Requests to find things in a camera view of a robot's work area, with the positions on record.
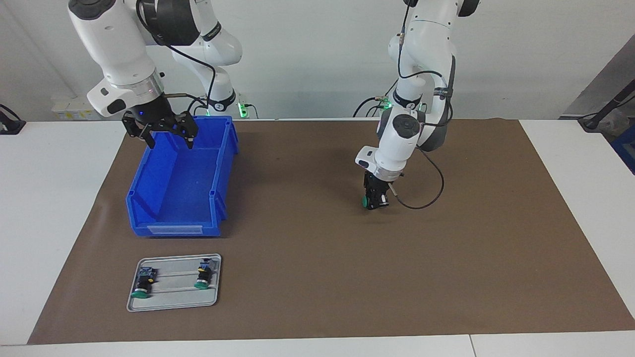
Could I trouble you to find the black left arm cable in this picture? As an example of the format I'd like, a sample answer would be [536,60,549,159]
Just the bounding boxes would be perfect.
[388,0,454,210]

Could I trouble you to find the black table clamp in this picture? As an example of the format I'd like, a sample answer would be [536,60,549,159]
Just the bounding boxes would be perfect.
[0,104,26,135]

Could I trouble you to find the grey metal tray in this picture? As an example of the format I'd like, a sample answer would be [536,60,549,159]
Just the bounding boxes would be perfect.
[127,253,222,313]

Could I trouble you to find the black base power cable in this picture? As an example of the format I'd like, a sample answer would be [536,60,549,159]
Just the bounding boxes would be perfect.
[185,96,211,119]
[353,96,392,119]

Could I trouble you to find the blue plastic storage bin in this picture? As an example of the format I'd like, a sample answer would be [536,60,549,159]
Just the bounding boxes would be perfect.
[126,115,240,238]

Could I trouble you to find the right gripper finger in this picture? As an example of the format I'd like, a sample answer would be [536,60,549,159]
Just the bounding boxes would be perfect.
[123,114,155,149]
[171,113,199,149]

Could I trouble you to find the brown table mat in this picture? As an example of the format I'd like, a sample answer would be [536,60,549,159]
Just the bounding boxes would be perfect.
[27,118,635,346]

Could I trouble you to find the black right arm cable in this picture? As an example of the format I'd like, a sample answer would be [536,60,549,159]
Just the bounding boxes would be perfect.
[135,0,217,117]

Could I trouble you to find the blue crate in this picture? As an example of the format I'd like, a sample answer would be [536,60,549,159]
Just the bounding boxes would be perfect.
[611,126,635,175]

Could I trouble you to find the black stand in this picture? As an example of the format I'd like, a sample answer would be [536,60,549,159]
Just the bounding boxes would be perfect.
[578,79,635,132]

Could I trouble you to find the white cardboard box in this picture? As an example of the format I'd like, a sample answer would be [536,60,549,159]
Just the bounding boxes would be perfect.
[51,96,100,120]

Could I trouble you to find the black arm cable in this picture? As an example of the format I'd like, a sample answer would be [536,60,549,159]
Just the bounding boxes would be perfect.
[388,0,454,210]
[135,0,217,117]

